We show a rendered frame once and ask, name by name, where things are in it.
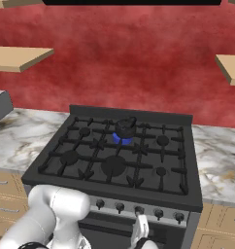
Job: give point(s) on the blue burner flame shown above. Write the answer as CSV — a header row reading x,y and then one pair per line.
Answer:
x,y
117,138

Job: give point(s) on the black stove knob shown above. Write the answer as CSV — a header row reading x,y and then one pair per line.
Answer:
x,y
179,217
119,206
158,213
139,210
100,204

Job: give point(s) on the grey appliance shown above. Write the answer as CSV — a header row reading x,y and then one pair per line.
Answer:
x,y
0,105

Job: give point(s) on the black range hood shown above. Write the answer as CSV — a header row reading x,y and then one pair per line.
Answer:
x,y
132,2

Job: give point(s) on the dark grey gas stove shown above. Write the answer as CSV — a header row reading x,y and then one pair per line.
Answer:
x,y
122,162

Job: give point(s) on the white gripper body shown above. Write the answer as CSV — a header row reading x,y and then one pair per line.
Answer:
x,y
141,228

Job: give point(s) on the wooden cupboard door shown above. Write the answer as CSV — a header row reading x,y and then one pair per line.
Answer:
x,y
216,241

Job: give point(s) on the wooden drawer front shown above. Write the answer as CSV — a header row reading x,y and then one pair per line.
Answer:
x,y
1,227
219,217
11,188
9,202

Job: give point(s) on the black kettle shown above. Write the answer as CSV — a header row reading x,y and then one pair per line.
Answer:
x,y
126,126

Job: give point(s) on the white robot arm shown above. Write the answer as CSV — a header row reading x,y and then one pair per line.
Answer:
x,y
58,207

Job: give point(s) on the black oven door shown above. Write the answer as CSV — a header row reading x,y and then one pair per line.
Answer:
x,y
106,231

